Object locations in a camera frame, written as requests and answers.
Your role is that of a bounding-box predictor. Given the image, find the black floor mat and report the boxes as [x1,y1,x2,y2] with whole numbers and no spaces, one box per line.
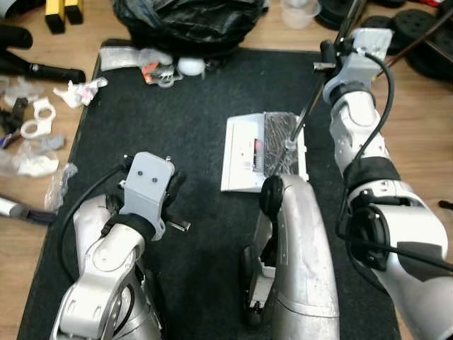
[18,39,403,340]

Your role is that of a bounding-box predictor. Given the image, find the clear plastic cup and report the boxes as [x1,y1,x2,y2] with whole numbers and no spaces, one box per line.
[281,0,320,30]

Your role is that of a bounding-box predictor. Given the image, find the black weight plate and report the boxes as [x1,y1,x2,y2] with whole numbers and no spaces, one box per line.
[414,4,453,36]
[384,8,420,52]
[411,39,453,80]

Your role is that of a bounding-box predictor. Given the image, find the red white packet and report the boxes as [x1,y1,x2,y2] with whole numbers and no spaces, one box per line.
[140,62,179,90]

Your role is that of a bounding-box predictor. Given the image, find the white ball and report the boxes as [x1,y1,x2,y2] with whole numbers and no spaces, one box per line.
[177,57,207,78]

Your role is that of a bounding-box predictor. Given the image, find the clear plastic packet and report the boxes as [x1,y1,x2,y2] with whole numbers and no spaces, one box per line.
[99,46,154,72]

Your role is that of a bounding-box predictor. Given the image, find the black trash bag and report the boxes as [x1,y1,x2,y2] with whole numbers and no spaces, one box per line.
[113,0,270,59]

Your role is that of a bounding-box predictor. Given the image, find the robot right leg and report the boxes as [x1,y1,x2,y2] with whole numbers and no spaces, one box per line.
[243,174,342,340]

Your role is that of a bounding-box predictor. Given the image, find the silver tube black end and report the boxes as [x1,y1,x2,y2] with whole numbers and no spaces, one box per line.
[0,197,56,227]

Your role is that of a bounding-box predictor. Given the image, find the black foam leg roller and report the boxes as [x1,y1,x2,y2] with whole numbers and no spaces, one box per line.
[0,25,34,50]
[0,48,87,84]

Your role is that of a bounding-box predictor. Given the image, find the black plastic parts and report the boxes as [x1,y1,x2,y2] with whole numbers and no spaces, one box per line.
[0,98,30,137]

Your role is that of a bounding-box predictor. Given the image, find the grey folded mat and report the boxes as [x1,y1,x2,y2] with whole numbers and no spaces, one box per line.
[0,0,36,18]

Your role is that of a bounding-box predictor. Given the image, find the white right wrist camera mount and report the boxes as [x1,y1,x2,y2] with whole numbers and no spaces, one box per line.
[322,28,388,103]

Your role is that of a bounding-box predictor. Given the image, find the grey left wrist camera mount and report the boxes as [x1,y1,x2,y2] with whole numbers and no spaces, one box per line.
[118,152,176,240]

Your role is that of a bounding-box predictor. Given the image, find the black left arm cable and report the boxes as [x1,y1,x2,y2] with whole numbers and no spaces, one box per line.
[57,164,130,281]

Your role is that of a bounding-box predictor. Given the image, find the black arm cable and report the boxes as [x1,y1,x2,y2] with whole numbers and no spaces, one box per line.
[338,50,453,273]
[57,164,130,281]

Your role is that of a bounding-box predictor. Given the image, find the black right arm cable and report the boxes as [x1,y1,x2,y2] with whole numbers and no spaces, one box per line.
[338,50,453,273]

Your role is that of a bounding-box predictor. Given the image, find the yellow steel tube frame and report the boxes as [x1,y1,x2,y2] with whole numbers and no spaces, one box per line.
[44,0,86,34]

